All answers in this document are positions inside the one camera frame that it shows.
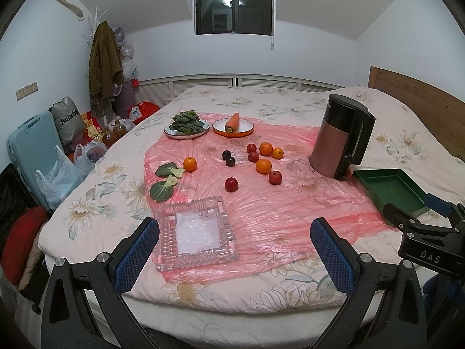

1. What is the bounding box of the red apple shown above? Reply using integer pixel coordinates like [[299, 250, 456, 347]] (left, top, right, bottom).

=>
[[268, 171, 283, 185], [247, 143, 256, 153], [248, 151, 259, 162], [225, 177, 239, 192]]

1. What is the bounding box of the small orange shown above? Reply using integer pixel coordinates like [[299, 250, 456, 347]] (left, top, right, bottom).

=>
[[271, 147, 284, 159]]

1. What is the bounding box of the large orange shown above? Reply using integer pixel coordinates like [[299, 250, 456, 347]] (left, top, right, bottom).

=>
[[255, 159, 273, 175], [259, 142, 273, 156]]

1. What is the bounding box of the dark plum back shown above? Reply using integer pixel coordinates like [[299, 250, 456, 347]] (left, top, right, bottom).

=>
[[222, 150, 231, 160]]

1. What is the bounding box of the lone orange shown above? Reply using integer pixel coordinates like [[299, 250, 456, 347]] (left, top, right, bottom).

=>
[[183, 156, 197, 172]]

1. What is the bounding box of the green metal tray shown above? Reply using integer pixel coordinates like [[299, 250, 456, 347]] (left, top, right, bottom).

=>
[[352, 169, 429, 218]]

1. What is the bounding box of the wooden headboard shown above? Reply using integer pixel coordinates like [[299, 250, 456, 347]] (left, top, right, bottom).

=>
[[368, 66, 465, 159]]

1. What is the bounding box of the red cushion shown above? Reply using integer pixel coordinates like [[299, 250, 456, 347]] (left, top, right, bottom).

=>
[[1, 206, 47, 286]]

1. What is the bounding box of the black copper electric kettle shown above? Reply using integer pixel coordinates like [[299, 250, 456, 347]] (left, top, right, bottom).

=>
[[310, 94, 376, 180]]

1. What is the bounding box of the clear plastic bag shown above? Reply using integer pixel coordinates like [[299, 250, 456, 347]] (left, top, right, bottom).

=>
[[35, 146, 84, 210]]

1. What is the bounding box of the clear glass square dish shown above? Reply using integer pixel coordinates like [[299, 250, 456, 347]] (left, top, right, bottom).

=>
[[154, 196, 238, 272]]

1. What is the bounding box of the bok choy leaf lower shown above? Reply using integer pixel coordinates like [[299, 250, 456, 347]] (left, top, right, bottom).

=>
[[150, 175, 177, 203]]

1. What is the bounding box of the bok choy leaf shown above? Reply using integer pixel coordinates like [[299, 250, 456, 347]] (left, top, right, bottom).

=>
[[150, 175, 177, 203], [155, 162, 185, 179]]

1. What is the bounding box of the light blue suitcase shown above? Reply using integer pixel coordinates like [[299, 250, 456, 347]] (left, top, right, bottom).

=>
[[6, 111, 62, 211]]

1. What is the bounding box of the bok choy leaf upper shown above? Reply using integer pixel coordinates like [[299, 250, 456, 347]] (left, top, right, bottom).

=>
[[155, 162, 185, 179]]

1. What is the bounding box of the floral bed quilt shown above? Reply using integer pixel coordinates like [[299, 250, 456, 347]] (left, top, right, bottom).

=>
[[38, 85, 465, 315]]

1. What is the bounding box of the grey printed bag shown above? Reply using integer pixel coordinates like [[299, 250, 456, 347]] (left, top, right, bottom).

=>
[[49, 96, 86, 145]]

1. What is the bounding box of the orange carrot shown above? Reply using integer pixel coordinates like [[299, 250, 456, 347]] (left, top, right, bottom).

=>
[[225, 113, 240, 134]]

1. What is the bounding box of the orange rimmed white plate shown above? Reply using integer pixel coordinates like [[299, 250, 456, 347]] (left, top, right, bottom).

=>
[[212, 118, 254, 138]]

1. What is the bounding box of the grey plate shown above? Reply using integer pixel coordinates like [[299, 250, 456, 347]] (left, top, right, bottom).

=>
[[164, 119, 210, 140]]

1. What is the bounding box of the red bag on floor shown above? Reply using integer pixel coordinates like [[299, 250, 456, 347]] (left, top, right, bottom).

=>
[[128, 102, 160, 125]]

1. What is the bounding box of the pile of green leaves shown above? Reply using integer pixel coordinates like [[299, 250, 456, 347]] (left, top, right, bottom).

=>
[[171, 110, 202, 130]]

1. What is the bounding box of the purple bin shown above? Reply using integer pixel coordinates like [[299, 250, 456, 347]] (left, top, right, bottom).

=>
[[112, 81, 135, 118]]

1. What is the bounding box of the olive green hanging coat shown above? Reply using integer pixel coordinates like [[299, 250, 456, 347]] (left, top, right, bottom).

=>
[[89, 21, 124, 99]]

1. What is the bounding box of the dark window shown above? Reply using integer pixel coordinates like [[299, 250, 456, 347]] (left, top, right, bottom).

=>
[[195, 0, 274, 36]]

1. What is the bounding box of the small white fan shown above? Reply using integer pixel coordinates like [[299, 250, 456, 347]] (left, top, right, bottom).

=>
[[113, 26, 126, 47]]

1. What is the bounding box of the white coat rack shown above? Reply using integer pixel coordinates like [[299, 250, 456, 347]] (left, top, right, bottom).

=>
[[82, 6, 110, 81]]

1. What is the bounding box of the wall switch panel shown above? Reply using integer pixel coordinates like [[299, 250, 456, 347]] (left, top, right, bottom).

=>
[[16, 82, 38, 101]]

